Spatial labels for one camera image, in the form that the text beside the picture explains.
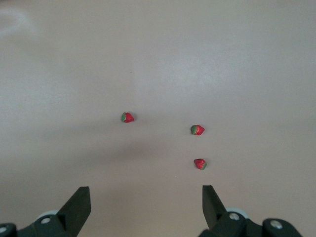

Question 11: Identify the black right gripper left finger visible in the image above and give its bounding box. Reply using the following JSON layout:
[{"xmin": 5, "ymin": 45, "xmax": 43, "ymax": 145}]
[{"xmin": 17, "ymin": 186, "xmax": 91, "ymax": 237}]

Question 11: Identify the red toy strawberry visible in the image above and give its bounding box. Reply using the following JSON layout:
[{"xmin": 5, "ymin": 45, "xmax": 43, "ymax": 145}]
[
  {"xmin": 194, "ymin": 158, "xmax": 207, "ymax": 171},
  {"xmin": 190, "ymin": 124, "xmax": 205, "ymax": 136},
  {"xmin": 120, "ymin": 111, "xmax": 135, "ymax": 123}
]

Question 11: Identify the brown table cover cloth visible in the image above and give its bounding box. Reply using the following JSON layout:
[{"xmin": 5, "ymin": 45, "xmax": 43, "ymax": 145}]
[{"xmin": 0, "ymin": 0, "xmax": 316, "ymax": 237}]

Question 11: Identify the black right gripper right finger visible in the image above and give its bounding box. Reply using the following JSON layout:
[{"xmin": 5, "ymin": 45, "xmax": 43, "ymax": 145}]
[{"xmin": 199, "ymin": 184, "xmax": 262, "ymax": 237}]

